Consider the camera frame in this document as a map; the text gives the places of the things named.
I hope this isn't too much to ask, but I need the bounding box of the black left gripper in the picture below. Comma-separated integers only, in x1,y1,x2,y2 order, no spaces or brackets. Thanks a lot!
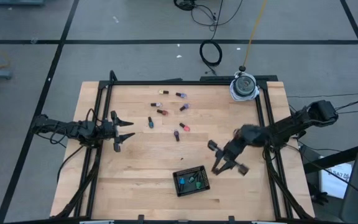
96,110,136,152

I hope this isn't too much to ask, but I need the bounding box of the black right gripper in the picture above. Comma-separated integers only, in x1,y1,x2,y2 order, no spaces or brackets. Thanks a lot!
208,139,249,176

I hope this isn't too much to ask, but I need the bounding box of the black slotted plastic basket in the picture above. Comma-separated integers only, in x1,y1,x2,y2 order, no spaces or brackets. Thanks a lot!
172,165,211,197

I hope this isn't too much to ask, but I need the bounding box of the white paper sign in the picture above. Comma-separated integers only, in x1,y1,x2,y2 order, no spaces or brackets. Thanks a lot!
318,162,353,200

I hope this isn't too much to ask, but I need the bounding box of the black diagonal beam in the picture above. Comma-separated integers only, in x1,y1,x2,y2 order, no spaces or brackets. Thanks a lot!
303,143,358,174

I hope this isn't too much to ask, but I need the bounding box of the black aluminium rig frame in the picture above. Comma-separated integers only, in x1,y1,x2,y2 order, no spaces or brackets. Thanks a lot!
50,70,315,220

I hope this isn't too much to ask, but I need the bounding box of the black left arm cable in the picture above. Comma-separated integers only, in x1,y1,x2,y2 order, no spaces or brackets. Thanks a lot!
57,144,85,184

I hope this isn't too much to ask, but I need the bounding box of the coiled black floor cable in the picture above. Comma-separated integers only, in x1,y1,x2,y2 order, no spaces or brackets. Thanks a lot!
199,39,224,77

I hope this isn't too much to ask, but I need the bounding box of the yellow hanging cord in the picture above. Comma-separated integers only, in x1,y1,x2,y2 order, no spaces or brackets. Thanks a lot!
242,0,269,72

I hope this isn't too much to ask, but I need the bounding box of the black cable bundle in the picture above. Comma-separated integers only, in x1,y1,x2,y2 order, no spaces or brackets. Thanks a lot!
173,0,198,12

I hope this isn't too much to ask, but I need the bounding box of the long black floor cable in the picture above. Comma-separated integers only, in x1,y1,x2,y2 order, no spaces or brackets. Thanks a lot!
190,0,245,41

